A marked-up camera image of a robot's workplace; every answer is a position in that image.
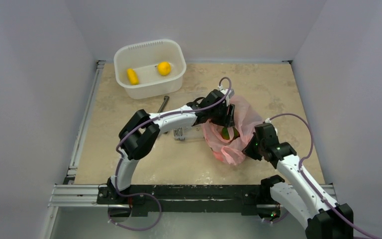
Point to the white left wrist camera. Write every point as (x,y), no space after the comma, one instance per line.
(228,94)

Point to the white plastic basin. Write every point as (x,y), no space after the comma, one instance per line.
(144,58)

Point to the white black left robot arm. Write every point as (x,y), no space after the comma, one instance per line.
(141,132)

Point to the dark metal T-handle tool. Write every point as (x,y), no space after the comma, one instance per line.
(163,105)

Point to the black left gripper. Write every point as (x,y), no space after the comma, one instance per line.
(227,120)

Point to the yellow fake lemon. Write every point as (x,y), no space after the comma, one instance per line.
(164,68)

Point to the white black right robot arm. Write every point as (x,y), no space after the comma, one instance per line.
(321,216)

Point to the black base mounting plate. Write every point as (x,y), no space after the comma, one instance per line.
(139,200)

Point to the pink plastic bag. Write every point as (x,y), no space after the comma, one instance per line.
(227,143)

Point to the yellow fake banana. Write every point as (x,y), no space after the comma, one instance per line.
(132,76)

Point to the aluminium extrusion frame rail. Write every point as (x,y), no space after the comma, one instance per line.
(70,194)

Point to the clear plastic screw organizer box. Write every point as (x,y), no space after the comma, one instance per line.
(188,133)

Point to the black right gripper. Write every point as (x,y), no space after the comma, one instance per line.
(252,151)

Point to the green fake apple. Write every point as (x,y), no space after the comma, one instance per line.
(229,133)

